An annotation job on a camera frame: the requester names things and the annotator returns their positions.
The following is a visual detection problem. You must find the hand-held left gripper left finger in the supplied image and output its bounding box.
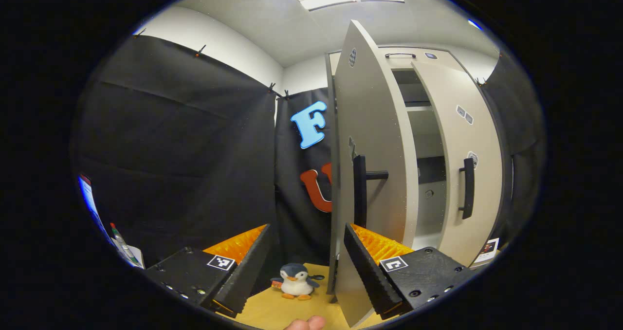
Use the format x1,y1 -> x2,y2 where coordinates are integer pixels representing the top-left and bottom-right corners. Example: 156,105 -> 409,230
144,223 -> 272,319

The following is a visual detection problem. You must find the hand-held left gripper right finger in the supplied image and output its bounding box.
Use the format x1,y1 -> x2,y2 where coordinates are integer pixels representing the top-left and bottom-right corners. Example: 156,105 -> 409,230
343,223 -> 481,321

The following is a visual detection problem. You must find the white cabinet door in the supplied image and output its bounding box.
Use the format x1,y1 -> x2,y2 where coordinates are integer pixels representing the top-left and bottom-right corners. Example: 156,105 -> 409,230
327,20 -> 420,328
411,60 -> 503,267

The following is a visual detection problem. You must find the white and grey cabinet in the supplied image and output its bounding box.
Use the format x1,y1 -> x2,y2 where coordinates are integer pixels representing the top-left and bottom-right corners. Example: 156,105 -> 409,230
325,47 -> 512,253

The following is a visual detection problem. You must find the penguin plush toy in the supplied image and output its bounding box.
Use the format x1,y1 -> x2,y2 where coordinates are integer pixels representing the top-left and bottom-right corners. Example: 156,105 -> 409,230
271,263 -> 324,301

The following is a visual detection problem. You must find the white paper sheet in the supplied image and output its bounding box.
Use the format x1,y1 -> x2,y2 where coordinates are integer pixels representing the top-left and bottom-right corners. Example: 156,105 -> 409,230
111,238 -> 146,270

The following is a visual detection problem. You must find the white portrait cover book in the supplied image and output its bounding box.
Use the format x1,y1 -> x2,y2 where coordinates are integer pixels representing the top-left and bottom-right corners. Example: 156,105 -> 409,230
470,238 -> 500,267

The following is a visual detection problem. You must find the green cap pen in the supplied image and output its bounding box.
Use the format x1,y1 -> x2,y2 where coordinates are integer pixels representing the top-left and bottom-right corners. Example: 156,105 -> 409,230
110,222 -> 137,265

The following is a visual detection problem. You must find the blue lit screen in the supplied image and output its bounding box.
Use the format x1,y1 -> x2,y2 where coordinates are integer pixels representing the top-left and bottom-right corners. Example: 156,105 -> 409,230
78,174 -> 115,243

